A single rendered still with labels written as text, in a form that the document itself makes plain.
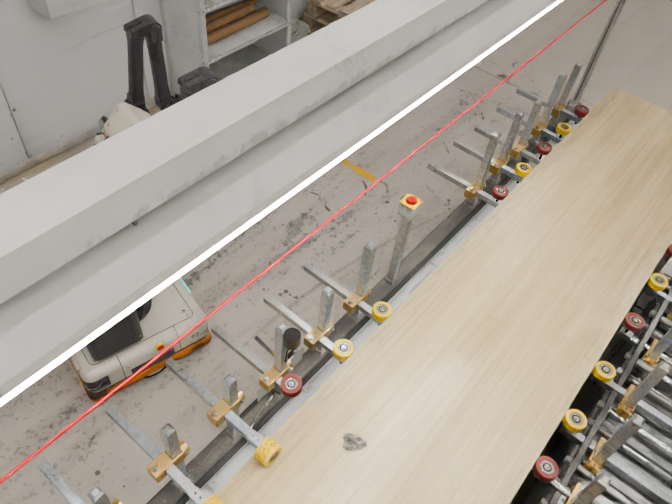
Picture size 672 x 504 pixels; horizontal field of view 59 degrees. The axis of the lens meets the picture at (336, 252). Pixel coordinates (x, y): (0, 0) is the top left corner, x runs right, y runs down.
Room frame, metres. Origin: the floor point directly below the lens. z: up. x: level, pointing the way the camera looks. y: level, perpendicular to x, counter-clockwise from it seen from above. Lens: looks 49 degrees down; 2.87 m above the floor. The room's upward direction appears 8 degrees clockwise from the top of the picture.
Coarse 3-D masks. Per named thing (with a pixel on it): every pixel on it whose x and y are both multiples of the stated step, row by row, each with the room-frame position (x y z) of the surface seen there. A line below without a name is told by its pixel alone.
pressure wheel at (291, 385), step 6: (282, 378) 1.08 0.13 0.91; (288, 378) 1.09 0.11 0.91; (294, 378) 1.09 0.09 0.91; (282, 384) 1.06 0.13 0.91; (288, 384) 1.06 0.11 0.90; (294, 384) 1.07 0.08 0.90; (300, 384) 1.07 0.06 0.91; (282, 390) 1.04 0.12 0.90; (288, 390) 1.04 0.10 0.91; (294, 390) 1.04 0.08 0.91; (300, 390) 1.05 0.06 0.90; (288, 396) 1.03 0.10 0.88; (294, 396) 1.03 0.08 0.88
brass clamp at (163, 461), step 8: (184, 448) 0.75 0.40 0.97; (160, 456) 0.72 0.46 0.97; (168, 456) 0.72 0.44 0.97; (176, 456) 0.72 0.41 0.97; (184, 456) 0.74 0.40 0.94; (152, 464) 0.69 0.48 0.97; (160, 464) 0.69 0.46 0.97; (168, 464) 0.69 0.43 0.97; (176, 464) 0.71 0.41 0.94; (152, 472) 0.66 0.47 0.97; (160, 472) 0.67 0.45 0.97; (160, 480) 0.66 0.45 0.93
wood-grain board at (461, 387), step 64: (576, 128) 2.92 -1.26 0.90; (640, 128) 3.01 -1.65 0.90; (512, 192) 2.29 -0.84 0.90; (576, 192) 2.36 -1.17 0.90; (640, 192) 2.43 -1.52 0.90; (448, 256) 1.80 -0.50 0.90; (512, 256) 1.86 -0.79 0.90; (576, 256) 1.91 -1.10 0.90; (640, 256) 1.97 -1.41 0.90; (448, 320) 1.45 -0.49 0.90; (512, 320) 1.50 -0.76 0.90; (576, 320) 1.54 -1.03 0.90; (384, 384) 1.12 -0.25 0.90; (448, 384) 1.16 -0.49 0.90; (512, 384) 1.20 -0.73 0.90; (576, 384) 1.23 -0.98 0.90; (320, 448) 0.84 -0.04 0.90; (384, 448) 0.87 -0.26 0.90; (448, 448) 0.91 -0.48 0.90; (512, 448) 0.94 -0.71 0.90
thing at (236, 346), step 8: (216, 328) 1.29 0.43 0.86; (224, 336) 1.26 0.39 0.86; (232, 344) 1.23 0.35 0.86; (240, 344) 1.23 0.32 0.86; (240, 352) 1.20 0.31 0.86; (248, 352) 1.20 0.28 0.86; (248, 360) 1.17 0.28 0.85; (256, 360) 1.17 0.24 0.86; (256, 368) 1.15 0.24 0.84; (264, 368) 1.14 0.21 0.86
